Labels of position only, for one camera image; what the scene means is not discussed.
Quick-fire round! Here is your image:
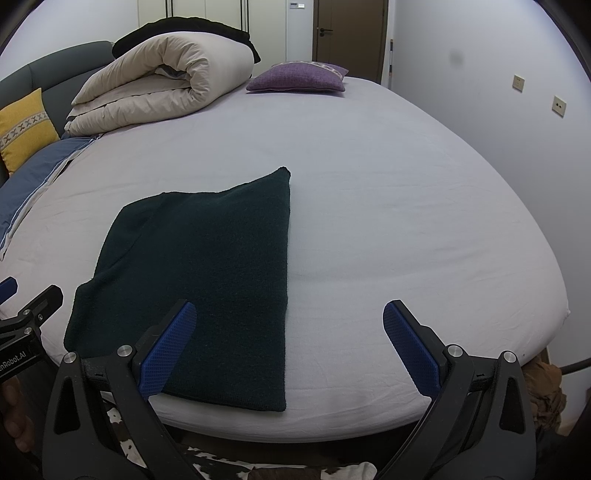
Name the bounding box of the brown and white cowhide rug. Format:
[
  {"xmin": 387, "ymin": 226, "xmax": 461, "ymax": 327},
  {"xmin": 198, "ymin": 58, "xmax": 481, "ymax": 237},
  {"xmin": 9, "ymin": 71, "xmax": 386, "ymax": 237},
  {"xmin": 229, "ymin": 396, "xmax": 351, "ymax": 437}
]
[{"xmin": 99, "ymin": 397, "xmax": 379, "ymax": 480}]

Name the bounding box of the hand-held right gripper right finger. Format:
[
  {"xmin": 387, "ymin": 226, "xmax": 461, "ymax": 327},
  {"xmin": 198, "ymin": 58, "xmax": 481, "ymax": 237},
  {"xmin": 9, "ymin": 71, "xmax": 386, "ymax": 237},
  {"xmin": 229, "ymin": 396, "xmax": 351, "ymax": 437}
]
[{"xmin": 374, "ymin": 299, "xmax": 539, "ymax": 480}]

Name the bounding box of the dark green knit sweater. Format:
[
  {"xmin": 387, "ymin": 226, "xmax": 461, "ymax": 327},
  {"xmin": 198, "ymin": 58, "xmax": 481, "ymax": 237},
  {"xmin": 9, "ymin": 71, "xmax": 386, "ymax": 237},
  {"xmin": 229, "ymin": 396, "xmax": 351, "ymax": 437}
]
[{"xmin": 63, "ymin": 167, "xmax": 293, "ymax": 413}]

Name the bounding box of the black blanket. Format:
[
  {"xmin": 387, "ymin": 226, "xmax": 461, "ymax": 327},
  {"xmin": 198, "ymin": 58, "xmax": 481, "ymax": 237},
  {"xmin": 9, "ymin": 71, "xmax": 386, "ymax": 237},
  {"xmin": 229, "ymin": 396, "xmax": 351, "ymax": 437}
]
[{"xmin": 112, "ymin": 17, "xmax": 262, "ymax": 64}]

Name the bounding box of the beige folded duvet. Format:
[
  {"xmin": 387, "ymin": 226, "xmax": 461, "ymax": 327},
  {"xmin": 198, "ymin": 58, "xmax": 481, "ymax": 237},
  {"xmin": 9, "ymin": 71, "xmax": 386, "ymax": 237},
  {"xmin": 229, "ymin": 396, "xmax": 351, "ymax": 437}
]
[{"xmin": 64, "ymin": 31, "xmax": 254, "ymax": 138}]

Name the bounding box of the purple cushion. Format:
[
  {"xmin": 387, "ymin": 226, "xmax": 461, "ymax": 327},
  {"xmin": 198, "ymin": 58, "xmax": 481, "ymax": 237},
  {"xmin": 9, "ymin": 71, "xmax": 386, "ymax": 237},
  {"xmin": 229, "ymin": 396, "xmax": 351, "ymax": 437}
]
[{"xmin": 246, "ymin": 61, "xmax": 349, "ymax": 94}]

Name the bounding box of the brown crumpled cloth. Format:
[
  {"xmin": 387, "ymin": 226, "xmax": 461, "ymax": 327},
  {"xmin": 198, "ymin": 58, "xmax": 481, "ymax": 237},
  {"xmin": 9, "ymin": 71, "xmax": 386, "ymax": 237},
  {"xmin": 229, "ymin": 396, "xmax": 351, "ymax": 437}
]
[{"xmin": 524, "ymin": 357, "xmax": 568, "ymax": 432}]

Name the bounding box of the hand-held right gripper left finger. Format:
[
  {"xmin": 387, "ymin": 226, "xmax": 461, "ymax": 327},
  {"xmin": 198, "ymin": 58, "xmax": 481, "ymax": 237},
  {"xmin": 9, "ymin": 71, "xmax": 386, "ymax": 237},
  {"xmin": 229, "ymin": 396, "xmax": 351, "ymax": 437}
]
[{"xmin": 41, "ymin": 300, "xmax": 204, "ymax": 480}]

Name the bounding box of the white wardrobe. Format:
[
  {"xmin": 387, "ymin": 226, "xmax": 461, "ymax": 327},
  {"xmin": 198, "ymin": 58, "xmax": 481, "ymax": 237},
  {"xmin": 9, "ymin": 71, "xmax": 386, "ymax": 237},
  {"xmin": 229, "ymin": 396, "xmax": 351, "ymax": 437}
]
[{"xmin": 136, "ymin": 0, "xmax": 315, "ymax": 77}]

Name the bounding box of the bed with white sheet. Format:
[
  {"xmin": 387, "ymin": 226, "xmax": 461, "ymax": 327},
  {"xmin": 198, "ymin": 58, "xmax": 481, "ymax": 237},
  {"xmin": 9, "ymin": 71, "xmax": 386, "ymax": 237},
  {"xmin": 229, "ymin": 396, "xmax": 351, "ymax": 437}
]
[{"xmin": 0, "ymin": 74, "xmax": 571, "ymax": 446}]

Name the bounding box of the person's left hand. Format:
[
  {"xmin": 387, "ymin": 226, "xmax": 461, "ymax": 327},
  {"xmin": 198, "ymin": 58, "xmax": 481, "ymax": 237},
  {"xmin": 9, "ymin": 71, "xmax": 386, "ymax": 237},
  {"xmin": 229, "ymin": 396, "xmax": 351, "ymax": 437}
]
[{"xmin": 0, "ymin": 376, "xmax": 35, "ymax": 455}]

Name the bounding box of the blue pillow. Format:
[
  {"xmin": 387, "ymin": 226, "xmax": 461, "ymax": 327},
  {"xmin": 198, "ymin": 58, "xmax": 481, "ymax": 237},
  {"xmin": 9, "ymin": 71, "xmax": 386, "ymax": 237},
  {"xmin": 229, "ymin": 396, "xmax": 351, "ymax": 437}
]
[{"xmin": 0, "ymin": 134, "xmax": 105, "ymax": 261}]

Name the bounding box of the brown wooden door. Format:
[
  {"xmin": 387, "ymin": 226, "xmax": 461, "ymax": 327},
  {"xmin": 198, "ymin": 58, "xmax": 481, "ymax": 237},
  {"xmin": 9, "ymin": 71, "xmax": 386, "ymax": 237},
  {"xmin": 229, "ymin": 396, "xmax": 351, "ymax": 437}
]
[{"xmin": 313, "ymin": 0, "xmax": 389, "ymax": 84}]

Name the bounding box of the yellow cushion with patterned band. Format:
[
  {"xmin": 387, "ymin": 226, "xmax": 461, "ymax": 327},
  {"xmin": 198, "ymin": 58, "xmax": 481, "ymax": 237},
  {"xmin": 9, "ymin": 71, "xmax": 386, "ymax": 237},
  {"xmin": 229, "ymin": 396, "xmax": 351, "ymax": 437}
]
[{"xmin": 0, "ymin": 88, "xmax": 61, "ymax": 176}]

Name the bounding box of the black cable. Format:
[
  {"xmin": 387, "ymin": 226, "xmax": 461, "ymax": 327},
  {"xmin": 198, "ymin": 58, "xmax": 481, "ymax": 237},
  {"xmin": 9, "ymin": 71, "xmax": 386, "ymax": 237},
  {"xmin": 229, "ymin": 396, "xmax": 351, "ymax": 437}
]
[{"xmin": 558, "ymin": 355, "xmax": 587, "ymax": 376}]

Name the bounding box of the grey upholstered headboard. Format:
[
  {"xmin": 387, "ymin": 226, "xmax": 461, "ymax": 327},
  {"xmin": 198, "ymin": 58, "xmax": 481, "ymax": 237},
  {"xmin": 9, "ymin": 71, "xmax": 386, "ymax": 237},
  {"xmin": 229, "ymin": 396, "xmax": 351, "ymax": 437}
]
[{"xmin": 0, "ymin": 41, "xmax": 115, "ymax": 188}]

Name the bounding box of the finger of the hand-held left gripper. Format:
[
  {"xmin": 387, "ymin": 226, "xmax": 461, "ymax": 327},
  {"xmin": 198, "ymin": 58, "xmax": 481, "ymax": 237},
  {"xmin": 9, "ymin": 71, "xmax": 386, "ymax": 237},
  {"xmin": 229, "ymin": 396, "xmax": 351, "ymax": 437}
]
[
  {"xmin": 0, "ymin": 285, "xmax": 64, "ymax": 340},
  {"xmin": 0, "ymin": 276, "xmax": 19, "ymax": 306}
]

